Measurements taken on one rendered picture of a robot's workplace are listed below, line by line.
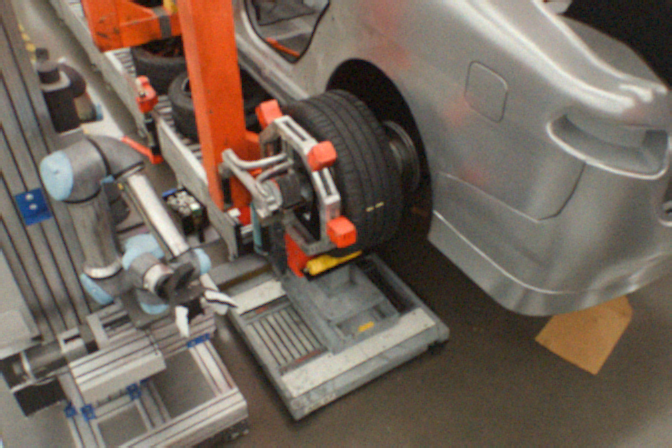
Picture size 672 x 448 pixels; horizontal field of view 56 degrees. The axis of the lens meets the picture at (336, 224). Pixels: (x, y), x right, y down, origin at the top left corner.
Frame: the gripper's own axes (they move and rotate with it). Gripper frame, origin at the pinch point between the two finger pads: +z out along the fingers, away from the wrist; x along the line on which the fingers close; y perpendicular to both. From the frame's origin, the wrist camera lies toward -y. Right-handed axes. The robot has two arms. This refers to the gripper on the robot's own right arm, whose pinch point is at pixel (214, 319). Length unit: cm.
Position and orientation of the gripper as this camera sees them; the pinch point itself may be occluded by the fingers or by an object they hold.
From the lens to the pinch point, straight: 157.5
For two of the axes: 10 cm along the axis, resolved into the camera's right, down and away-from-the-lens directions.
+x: -6.8, 3.7, -6.4
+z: 7.3, 4.5, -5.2
